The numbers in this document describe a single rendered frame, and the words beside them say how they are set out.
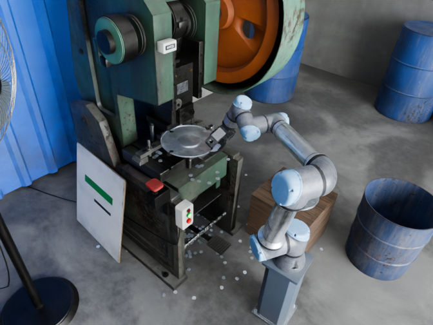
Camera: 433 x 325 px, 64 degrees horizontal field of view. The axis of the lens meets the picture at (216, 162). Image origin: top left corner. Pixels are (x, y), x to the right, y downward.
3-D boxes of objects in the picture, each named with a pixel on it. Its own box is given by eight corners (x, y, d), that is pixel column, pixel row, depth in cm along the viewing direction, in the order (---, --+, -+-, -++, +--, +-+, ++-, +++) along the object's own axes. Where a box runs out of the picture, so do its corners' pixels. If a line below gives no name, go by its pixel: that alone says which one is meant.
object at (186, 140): (228, 140, 182) (228, 138, 181) (190, 165, 163) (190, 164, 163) (187, 120, 196) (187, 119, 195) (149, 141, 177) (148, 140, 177)
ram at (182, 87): (199, 117, 177) (200, 60, 159) (178, 128, 168) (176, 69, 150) (175, 105, 186) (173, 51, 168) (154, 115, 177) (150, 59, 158)
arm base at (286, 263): (309, 256, 165) (314, 243, 159) (296, 278, 155) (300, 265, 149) (281, 241, 172) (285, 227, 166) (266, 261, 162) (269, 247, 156)
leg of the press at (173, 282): (188, 278, 205) (187, 155, 150) (174, 291, 197) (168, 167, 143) (95, 203, 250) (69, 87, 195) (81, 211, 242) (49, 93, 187)
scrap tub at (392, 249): (418, 253, 227) (452, 200, 198) (397, 296, 201) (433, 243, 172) (356, 220, 248) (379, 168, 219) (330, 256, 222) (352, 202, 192)
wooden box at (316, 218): (325, 231, 239) (338, 193, 217) (297, 265, 215) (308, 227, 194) (276, 202, 258) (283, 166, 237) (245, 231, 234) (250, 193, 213)
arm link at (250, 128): (270, 129, 143) (261, 108, 148) (246, 133, 139) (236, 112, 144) (265, 140, 150) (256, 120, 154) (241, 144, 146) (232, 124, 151)
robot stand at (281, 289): (296, 307, 193) (314, 256, 166) (281, 333, 181) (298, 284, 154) (267, 288, 201) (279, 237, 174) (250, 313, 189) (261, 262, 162)
